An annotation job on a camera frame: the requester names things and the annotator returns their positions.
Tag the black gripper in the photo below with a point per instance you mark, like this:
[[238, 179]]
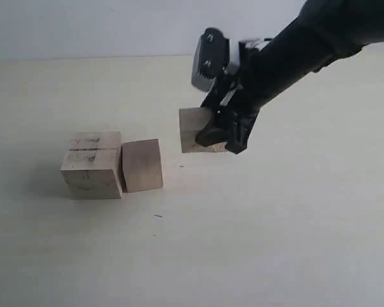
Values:
[[230, 121]]

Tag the medium small wooden cube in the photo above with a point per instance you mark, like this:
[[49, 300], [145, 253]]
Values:
[[191, 122]]

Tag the second largest wooden cube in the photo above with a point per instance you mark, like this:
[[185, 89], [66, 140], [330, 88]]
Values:
[[141, 165]]

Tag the smallest wooden cube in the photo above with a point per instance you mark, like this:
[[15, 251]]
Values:
[[217, 148]]

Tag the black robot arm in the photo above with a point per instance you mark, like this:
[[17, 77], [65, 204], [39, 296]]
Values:
[[322, 33]]

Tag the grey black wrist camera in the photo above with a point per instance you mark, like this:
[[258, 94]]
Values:
[[215, 54]]

